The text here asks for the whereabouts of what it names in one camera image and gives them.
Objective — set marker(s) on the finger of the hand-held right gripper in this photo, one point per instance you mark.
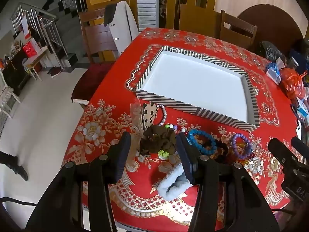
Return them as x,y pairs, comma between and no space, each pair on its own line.
284,153
301,148

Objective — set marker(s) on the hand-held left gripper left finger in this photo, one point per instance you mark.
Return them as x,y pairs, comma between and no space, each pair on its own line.
122,154

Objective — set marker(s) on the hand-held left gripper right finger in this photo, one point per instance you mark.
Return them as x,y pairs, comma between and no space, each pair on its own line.
184,154

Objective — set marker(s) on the brown scrunchie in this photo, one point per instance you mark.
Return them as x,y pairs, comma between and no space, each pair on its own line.
159,136

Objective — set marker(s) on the white fluffy scrunchie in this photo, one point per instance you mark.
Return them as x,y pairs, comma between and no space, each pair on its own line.
169,186

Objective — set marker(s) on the leopard print hair bow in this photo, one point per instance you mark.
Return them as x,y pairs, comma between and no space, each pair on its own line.
149,113

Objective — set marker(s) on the striped white tray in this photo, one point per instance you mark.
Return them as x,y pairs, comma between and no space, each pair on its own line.
193,82

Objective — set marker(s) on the small blue packets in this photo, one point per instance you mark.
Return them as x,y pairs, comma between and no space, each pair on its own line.
303,111

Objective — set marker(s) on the red floral tablecloth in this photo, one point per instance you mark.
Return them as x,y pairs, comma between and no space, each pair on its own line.
113,96

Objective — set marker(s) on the orange plastic bag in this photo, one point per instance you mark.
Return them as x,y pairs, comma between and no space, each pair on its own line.
292,82

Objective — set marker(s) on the blue white packet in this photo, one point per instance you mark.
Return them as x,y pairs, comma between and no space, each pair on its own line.
274,73

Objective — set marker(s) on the dark red seat cushion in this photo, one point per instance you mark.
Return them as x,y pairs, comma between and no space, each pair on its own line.
94,79

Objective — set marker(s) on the dark blue bag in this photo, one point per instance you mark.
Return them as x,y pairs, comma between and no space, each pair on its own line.
300,53

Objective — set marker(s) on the black plastic bag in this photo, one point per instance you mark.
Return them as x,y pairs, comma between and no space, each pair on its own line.
272,50

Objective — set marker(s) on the black boot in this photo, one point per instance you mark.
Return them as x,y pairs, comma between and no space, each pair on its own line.
14,164

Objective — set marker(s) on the brown wooden chair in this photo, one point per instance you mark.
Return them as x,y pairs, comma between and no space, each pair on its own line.
96,38

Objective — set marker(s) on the yellow wooden chair slatted back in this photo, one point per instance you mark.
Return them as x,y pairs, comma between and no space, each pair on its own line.
237,38

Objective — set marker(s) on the white side table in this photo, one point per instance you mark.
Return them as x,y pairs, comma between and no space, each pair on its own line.
36,61

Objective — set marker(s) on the round brown table top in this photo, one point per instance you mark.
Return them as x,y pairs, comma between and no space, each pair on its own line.
272,24

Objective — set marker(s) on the white coat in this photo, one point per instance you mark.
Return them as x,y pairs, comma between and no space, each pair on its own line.
123,24

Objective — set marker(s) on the yellow wooden chair solid back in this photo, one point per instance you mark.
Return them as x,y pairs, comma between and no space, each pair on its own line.
198,21

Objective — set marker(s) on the red paper bag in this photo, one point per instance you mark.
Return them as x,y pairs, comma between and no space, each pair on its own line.
30,49

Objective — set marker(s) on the staircase with metal railing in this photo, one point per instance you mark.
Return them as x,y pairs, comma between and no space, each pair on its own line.
60,29

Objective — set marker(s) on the white slatted door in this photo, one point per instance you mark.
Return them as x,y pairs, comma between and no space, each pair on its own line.
147,4

